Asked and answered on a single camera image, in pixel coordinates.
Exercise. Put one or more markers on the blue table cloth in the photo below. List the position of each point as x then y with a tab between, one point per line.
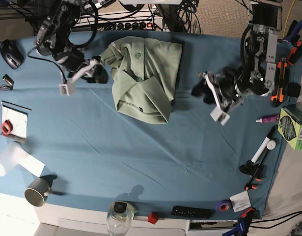
101	155

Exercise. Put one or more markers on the orange black utility knife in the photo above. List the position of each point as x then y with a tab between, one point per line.
281	80

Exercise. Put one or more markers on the purple glue tube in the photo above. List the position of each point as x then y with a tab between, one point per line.
267	119

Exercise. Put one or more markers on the red tape roll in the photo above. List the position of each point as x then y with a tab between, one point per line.
6	127

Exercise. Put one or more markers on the grey ceramic mug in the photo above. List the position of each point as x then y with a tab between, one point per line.
37	192

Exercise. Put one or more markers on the black computer mouse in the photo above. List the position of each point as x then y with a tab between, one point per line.
11	54

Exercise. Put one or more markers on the white power strip red switch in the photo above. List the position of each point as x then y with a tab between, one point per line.
111	26

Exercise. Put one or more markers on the red cube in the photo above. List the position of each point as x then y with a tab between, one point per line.
153	218

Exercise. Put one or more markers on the black square pad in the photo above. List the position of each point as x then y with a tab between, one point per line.
293	89

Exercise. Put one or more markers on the black remote control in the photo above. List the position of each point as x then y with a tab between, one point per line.
192	212

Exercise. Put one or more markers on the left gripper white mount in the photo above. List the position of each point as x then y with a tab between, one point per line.
219	89

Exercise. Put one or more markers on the orange black clamp upper right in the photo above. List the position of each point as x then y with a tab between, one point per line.
295	53

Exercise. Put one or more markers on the orange clamp near card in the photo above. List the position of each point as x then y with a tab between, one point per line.
250	210

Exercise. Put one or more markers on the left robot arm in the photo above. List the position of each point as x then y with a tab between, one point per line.
256	75

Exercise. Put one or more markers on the green cardboard box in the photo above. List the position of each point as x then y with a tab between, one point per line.
290	126

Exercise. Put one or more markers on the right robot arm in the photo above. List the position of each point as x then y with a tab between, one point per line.
53	40

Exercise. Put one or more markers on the white round cap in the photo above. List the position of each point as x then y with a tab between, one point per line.
271	145

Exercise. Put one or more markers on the orange black clamp lower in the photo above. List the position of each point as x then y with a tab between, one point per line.
254	171

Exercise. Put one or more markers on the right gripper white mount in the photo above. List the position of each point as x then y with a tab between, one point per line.
91	70

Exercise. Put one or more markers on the white notepad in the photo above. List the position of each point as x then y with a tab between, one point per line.
18	117

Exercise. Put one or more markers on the light green T-shirt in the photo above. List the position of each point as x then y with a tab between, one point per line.
144	73

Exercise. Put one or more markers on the blue black clamp upper right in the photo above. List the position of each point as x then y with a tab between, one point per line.
292	35

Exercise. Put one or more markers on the orange black clamp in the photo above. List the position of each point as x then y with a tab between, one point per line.
254	171
295	53

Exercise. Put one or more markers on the white paper card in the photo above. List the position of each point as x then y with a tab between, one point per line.
240	201

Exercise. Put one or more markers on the small black battery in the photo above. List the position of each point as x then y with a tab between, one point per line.
8	80

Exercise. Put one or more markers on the white black marker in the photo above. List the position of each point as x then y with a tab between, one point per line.
262	147

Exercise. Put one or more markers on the purple tape roll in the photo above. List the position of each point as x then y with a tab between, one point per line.
224	205

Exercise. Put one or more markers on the clear glass jar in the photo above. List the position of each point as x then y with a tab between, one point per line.
119	218

